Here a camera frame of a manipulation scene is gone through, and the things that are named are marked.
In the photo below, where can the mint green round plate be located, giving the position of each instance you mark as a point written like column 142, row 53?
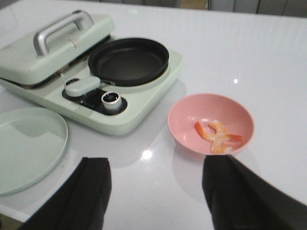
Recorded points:
column 32, row 141

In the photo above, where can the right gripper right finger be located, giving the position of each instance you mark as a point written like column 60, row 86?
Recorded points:
column 240, row 200

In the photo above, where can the right silver control knob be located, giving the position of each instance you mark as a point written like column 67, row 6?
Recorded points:
column 111, row 102

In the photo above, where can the black round frying pan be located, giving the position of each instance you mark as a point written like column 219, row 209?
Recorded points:
column 124, row 62

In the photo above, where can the pink bowl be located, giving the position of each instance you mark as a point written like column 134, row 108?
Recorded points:
column 205, row 108

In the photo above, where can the orange cooked shrimp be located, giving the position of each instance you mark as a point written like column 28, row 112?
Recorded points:
column 205, row 135

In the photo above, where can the mint green breakfast maker base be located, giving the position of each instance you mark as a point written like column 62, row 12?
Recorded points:
column 141, row 99

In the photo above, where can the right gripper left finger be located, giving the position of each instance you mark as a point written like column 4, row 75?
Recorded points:
column 80, row 203

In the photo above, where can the breakfast maker hinged lid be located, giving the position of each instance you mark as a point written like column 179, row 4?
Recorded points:
column 35, row 57

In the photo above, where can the silver control knob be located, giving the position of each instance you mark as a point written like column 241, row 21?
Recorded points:
column 70, row 81
column 111, row 102

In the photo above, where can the left silver control knob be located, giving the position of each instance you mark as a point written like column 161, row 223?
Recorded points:
column 70, row 81

